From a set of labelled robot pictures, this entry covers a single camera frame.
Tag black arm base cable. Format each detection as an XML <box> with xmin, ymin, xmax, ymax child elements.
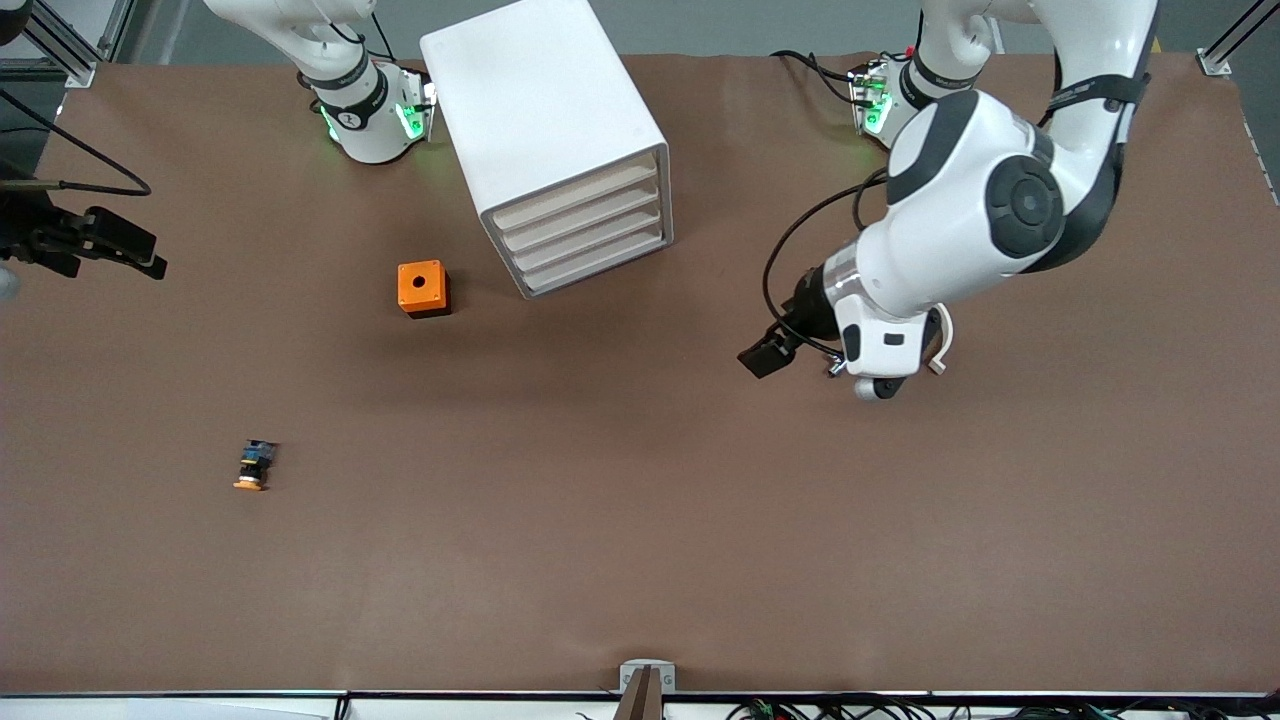
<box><xmin>770</xmin><ymin>48</ymin><xmax>863</xmax><ymax>106</ymax></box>

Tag grey metal bracket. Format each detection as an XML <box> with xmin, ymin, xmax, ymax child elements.
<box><xmin>617</xmin><ymin>658</ymin><xmax>678</xmax><ymax>720</ymax></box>

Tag white plastic drawer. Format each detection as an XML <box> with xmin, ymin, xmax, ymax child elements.
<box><xmin>499</xmin><ymin>177</ymin><xmax>663</xmax><ymax>260</ymax></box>
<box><xmin>520</xmin><ymin>220</ymin><xmax>669</xmax><ymax>297</ymax></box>
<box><xmin>488</xmin><ymin>153</ymin><xmax>661</xmax><ymax>239</ymax></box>
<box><xmin>510</xmin><ymin>199</ymin><xmax>666</xmax><ymax>281</ymax></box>

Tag white drawer cabinet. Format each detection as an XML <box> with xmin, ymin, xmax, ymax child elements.
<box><xmin>418</xmin><ymin>0</ymin><xmax>675</xmax><ymax>301</ymax></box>

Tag brown camera pole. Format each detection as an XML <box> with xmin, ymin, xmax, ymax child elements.
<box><xmin>612</xmin><ymin>665</ymin><xmax>666</xmax><ymax>720</ymax></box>

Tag orange button with blue base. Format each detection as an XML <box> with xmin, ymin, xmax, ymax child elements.
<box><xmin>233</xmin><ymin>438</ymin><xmax>281</xmax><ymax>493</ymax></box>

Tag tangled black cables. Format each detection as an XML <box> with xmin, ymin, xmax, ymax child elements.
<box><xmin>725</xmin><ymin>697</ymin><xmax>1280</xmax><ymax>720</ymax></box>

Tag orange box with round hole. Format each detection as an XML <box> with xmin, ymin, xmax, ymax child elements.
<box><xmin>397</xmin><ymin>260</ymin><xmax>453</xmax><ymax>319</ymax></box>

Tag white table edge rail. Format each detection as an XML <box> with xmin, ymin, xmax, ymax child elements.
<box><xmin>0</xmin><ymin>688</ymin><xmax>1280</xmax><ymax>720</ymax></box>

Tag white half-ring clamp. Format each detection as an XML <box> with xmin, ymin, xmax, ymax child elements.
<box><xmin>925</xmin><ymin>305</ymin><xmax>955</xmax><ymax>377</ymax></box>

